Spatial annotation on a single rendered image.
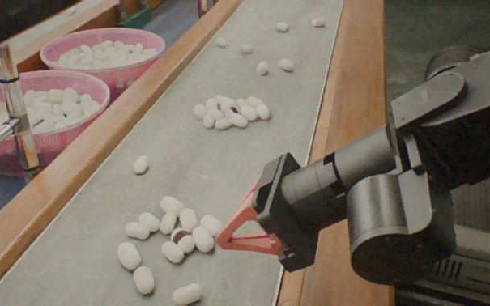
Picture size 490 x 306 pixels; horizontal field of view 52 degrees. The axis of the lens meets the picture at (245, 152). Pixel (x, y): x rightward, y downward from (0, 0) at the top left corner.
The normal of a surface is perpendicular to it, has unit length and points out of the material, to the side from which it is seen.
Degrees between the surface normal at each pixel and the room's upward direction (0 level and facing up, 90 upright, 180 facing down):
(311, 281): 0
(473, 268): 90
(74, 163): 0
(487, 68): 41
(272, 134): 0
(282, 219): 51
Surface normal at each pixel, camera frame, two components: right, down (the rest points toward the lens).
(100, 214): 0.01, -0.85
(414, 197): -0.66, -0.62
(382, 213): -0.29, -0.75
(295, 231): 0.76, -0.44
